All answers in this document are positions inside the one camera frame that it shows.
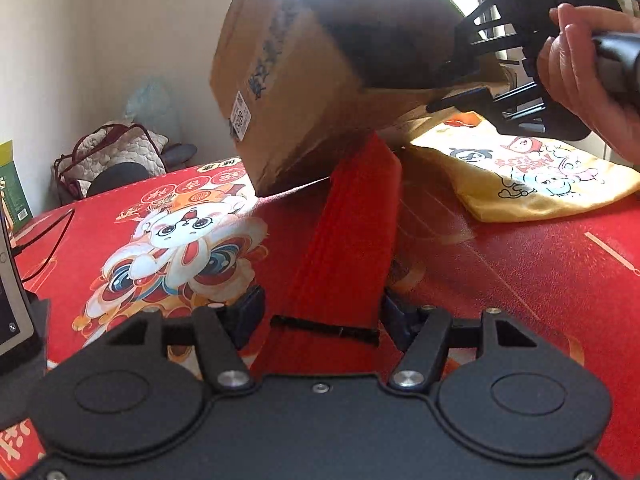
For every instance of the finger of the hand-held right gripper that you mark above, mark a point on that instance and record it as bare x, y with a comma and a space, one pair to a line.
465, 99
500, 44

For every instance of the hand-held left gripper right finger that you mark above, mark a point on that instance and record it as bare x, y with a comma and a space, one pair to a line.
395, 312

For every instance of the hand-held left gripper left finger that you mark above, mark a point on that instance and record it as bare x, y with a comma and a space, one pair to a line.
252, 307

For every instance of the black elastic band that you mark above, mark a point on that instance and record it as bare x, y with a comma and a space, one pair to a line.
325, 329

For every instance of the red shopping bag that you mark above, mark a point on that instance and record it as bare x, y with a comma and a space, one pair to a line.
350, 240

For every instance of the brown cardboard box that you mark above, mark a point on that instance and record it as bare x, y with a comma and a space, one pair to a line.
280, 85

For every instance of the yellow printed cloth bag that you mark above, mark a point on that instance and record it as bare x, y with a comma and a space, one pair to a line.
540, 180

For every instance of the white quilted bag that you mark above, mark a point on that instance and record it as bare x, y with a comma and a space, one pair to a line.
115, 147

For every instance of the light blue plastic bag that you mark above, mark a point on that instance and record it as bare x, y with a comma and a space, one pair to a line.
150, 105

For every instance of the person's right hand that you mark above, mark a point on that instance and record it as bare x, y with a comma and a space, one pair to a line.
570, 70

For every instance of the red printed table mat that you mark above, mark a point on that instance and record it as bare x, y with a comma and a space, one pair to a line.
525, 280

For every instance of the grey round stool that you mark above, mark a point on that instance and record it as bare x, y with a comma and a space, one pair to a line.
181, 152

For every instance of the black round cushion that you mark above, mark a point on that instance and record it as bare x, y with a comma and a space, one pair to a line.
120, 180

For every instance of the black tablet case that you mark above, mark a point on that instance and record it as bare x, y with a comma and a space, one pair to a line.
30, 385

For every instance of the grey tablet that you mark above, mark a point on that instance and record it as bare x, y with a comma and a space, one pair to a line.
12, 300

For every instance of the green carton box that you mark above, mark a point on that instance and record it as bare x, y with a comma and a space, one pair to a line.
12, 190

